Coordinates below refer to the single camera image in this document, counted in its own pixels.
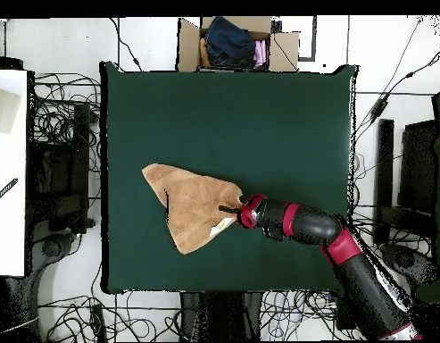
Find tan terry towel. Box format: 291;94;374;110
141;163;245;255

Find dark green table cloth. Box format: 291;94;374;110
99;62;359;296

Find black power strip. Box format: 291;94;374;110
335;296;353;331

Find pink cloth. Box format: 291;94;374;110
253;39;268;70

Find brown cardboard box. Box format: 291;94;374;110
176;15;301;73

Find blue denim jeans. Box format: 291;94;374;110
203;15;258;69

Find black equipment rack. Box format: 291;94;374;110
28;102;93;235

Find white side table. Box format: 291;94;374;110
0;69;29;278

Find beige paper sheet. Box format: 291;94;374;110
0;85;21;136

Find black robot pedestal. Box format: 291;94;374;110
178;290;264;342

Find black metal frame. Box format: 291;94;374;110
371;118;439;247

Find black power adapter cable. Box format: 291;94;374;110
354;40;440;124

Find black ridged strap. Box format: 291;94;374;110
0;177;20;207

